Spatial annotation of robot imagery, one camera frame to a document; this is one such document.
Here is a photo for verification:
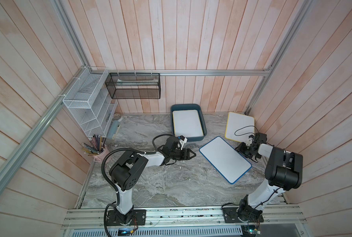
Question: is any blue-framed whiteboard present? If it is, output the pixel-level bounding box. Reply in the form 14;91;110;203
199;136;252;184

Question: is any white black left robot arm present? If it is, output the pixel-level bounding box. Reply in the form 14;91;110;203
102;134;196;217

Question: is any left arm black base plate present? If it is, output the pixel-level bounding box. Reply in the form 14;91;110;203
104;209;146;227

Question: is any aluminium horizontal wall rail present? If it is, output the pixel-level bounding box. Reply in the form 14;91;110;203
91;67;271;77

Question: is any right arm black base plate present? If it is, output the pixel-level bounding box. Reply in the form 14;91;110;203
221;206;264;223

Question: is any yellow-framed whiteboard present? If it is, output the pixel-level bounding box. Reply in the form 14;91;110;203
224;112;255;142
172;110;204;138

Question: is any white wire wall shelf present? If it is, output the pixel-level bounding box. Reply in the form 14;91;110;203
63;67;118;138

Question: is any black mesh wall basket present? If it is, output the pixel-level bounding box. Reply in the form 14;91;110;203
105;72;161;99

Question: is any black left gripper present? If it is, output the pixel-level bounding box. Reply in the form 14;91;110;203
169;148;196;161

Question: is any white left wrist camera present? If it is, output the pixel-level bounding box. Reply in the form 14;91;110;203
178;135;187;149

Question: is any light blue stapler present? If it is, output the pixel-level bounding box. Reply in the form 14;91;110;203
107;116;122;139

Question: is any teal plastic storage box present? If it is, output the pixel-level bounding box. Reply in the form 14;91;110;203
171;104;207;142

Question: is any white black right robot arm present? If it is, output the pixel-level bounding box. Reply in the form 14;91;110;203
235;133;303;223

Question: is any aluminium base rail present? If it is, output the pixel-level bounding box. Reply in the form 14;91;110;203
61;204;307;230

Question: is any black corrugated cable conduit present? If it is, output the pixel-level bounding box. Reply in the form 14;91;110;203
101;134;175;237

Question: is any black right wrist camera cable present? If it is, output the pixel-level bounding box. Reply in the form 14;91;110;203
234;125;260;137

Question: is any pink pencil cup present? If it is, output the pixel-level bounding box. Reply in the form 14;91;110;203
93;145;109;163

